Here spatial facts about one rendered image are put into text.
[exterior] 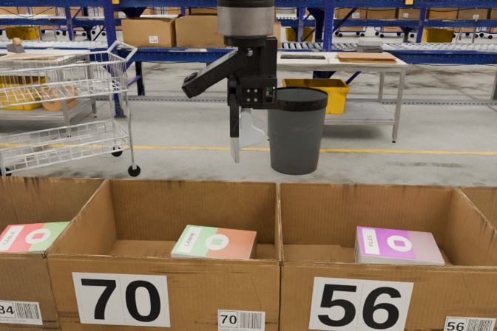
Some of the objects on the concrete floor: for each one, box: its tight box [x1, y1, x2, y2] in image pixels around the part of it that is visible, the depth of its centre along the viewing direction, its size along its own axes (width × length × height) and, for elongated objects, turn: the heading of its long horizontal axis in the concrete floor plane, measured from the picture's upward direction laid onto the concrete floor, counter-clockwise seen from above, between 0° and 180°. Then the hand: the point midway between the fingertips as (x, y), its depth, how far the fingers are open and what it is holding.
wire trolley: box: [0, 41, 141, 177], centre depth 323 cm, size 107×56×103 cm, turn 122°
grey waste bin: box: [267, 86, 328, 175], centre depth 352 cm, size 50×50×64 cm
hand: (233, 149), depth 75 cm, fingers open, 5 cm apart
